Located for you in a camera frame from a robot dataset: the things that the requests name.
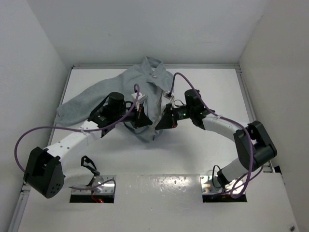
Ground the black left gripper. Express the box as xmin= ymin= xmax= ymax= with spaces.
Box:
xmin=113 ymin=101 xmax=152 ymax=129

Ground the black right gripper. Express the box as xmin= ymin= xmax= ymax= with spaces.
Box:
xmin=155 ymin=103 xmax=194 ymax=130

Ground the grey zip jacket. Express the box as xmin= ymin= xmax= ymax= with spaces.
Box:
xmin=55 ymin=57 xmax=173 ymax=143

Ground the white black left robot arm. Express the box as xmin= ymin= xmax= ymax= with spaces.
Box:
xmin=23 ymin=92 xmax=152 ymax=199

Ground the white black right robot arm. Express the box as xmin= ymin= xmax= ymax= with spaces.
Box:
xmin=156 ymin=89 xmax=277 ymax=189

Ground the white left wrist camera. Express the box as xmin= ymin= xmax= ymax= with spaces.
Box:
xmin=131 ymin=93 xmax=147 ymax=110

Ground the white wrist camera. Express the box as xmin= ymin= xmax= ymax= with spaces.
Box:
xmin=131 ymin=93 xmax=147 ymax=110
xmin=164 ymin=92 xmax=175 ymax=104

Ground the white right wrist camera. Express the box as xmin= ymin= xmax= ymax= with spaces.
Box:
xmin=164 ymin=92 xmax=175 ymax=104

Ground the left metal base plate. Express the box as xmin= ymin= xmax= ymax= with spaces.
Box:
xmin=72 ymin=175 xmax=116 ymax=195

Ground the metal base plate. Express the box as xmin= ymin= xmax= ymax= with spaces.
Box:
xmin=72 ymin=175 xmax=116 ymax=195
xmin=199 ymin=175 xmax=243 ymax=195

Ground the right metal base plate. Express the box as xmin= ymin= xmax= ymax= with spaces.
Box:
xmin=199 ymin=175 xmax=243 ymax=195

